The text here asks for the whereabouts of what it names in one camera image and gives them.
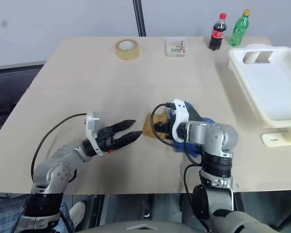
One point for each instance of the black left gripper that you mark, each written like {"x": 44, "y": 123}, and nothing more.
{"x": 105, "y": 140}

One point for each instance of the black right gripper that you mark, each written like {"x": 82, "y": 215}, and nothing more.
{"x": 169, "y": 128}

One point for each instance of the mustard yellow sock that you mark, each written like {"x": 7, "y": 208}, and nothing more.
{"x": 149, "y": 127}

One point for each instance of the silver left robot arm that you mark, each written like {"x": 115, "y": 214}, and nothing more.
{"x": 60, "y": 167}

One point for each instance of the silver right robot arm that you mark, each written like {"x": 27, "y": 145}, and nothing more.
{"x": 215, "y": 145}

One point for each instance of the clear box of coloured pins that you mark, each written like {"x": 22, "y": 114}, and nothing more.
{"x": 175, "y": 48}

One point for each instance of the white plastic basket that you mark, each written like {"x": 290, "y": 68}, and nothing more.
{"x": 271, "y": 82}

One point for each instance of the dark green sock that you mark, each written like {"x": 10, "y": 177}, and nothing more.
{"x": 195, "y": 115}

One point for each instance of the brown packing tape roll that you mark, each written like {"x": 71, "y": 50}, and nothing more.
{"x": 126, "y": 54}

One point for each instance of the white shoe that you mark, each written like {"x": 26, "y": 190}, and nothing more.
{"x": 77, "y": 212}

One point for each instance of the cola bottle with red cap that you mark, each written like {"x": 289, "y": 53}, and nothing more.
{"x": 217, "y": 34}

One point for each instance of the green bottle with yellow cap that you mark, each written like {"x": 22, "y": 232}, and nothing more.
{"x": 238, "y": 30}

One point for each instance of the blue jeans leg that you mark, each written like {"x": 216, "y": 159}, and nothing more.
{"x": 4, "y": 213}

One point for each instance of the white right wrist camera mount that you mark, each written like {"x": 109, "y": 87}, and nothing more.
{"x": 180, "y": 121}

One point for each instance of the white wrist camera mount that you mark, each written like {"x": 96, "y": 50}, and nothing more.
{"x": 92, "y": 131}
{"x": 180, "y": 121}

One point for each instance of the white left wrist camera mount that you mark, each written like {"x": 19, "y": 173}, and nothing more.
{"x": 92, "y": 131}

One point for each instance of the black vertical post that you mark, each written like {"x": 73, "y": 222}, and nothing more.
{"x": 139, "y": 18}

